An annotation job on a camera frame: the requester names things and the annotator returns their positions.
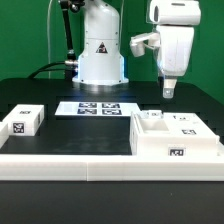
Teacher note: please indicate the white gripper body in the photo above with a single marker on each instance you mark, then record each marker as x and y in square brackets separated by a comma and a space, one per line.
[175, 49]

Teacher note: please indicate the white marker base plate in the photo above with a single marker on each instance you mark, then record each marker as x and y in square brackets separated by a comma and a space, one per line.
[108, 109]

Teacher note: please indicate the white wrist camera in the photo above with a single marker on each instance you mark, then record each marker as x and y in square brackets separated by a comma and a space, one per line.
[139, 43]

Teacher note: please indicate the small white cabinet top block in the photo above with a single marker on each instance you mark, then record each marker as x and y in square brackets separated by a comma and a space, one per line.
[24, 119]

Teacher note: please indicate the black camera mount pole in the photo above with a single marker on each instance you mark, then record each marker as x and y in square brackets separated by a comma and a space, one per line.
[66, 7]

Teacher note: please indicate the white cabinet door panel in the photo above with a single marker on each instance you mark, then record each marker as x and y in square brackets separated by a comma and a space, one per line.
[186, 124]
[150, 114]

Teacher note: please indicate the white cabinet body box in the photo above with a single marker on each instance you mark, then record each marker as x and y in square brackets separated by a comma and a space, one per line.
[151, 138]

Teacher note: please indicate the white U-shaped fence frame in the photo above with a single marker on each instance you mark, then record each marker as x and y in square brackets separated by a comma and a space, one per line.
[58, 152]

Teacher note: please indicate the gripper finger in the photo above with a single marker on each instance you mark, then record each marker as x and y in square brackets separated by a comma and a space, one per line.
[169, 87]

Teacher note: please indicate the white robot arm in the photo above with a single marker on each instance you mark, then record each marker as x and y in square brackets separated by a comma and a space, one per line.
[101, 64]

